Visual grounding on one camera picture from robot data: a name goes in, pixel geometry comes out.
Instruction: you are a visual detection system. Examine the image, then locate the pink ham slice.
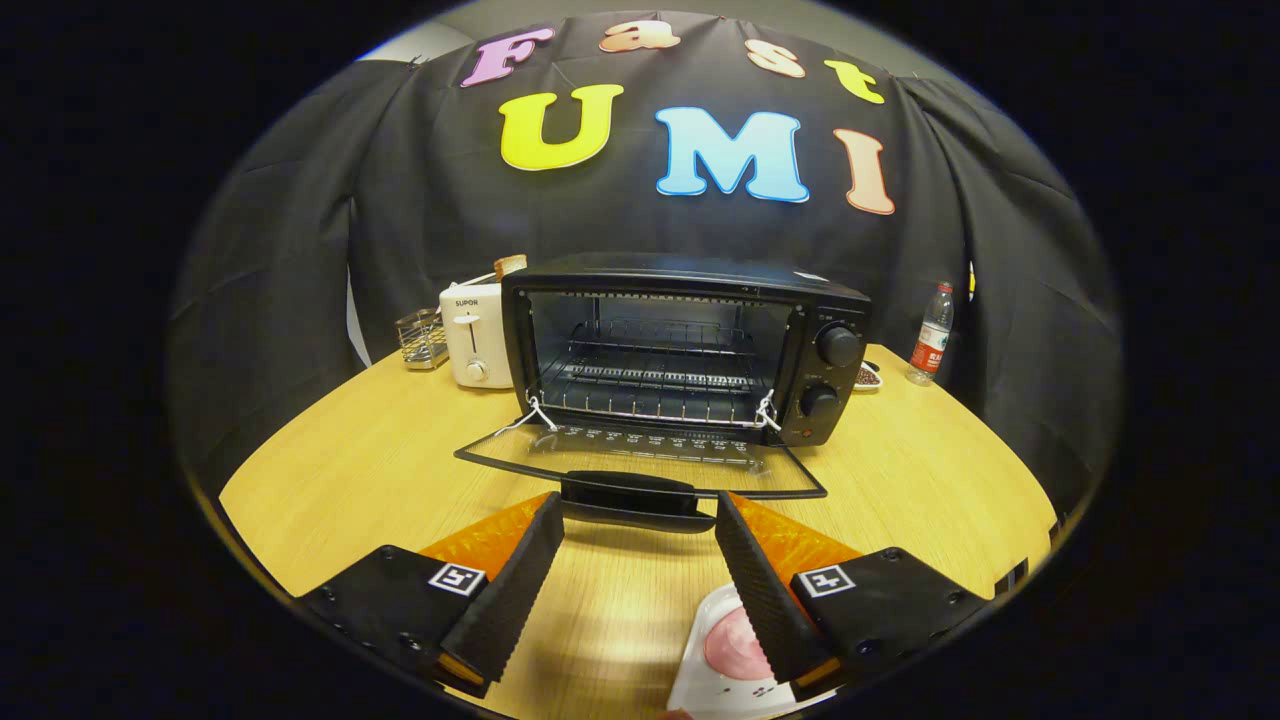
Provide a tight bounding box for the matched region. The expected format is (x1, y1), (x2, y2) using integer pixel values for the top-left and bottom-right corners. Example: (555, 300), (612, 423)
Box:
(703, 605), (776, 681)

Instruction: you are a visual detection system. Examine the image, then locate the black toaster oven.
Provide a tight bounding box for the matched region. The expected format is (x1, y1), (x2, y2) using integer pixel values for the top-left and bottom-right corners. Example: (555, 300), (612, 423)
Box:
(455, 252), (873, 534)

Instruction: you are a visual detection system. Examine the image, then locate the black backdrop cloth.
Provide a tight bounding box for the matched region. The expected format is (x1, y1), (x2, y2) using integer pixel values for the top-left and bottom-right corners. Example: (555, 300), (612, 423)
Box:
(165, 10), (1121, 501)

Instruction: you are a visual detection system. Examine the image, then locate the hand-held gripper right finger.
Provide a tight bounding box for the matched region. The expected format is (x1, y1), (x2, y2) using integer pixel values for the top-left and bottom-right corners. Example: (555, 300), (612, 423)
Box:
(714, 490), (991, 699)

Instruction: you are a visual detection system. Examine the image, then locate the metal wire holder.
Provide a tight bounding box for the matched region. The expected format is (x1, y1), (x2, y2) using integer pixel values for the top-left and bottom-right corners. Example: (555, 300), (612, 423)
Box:
(395, 308), (450, 372)

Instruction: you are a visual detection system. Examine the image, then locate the clear plastic water bottle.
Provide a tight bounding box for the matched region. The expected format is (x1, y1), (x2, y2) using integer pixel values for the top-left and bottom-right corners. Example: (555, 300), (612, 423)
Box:
(906, 281), (956, 387)

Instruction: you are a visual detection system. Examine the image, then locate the white square plate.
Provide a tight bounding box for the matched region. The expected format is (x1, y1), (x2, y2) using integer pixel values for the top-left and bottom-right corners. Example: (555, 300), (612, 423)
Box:
(668, 583), (831, 719)

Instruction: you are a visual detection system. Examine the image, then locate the white bread toaster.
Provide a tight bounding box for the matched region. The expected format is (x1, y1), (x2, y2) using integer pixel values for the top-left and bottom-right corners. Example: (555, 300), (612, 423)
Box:
(438, 280), (516, 390)

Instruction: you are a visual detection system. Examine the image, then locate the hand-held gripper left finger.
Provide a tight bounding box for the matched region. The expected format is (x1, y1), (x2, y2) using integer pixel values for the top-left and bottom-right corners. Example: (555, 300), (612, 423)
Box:
(300, 490), (566, 699)

